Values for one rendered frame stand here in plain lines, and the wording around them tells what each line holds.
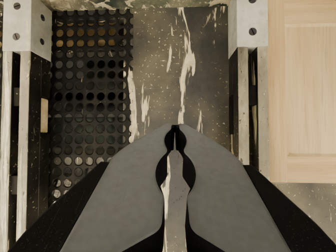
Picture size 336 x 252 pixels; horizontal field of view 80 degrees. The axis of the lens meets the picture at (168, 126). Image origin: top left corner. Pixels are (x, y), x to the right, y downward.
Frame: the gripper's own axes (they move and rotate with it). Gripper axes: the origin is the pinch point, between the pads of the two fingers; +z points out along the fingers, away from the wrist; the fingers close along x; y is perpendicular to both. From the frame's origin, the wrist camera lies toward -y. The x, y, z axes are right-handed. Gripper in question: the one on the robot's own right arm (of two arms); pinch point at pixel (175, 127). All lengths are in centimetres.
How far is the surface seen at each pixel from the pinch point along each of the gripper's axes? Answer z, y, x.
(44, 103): 32.1, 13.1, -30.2
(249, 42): 33.0, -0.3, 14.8
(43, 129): 28.8, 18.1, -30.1
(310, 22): 41, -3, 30
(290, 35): 39.7, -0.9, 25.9
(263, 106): 26.3, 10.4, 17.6
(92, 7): 45.1, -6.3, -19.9
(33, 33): 35.9, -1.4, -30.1
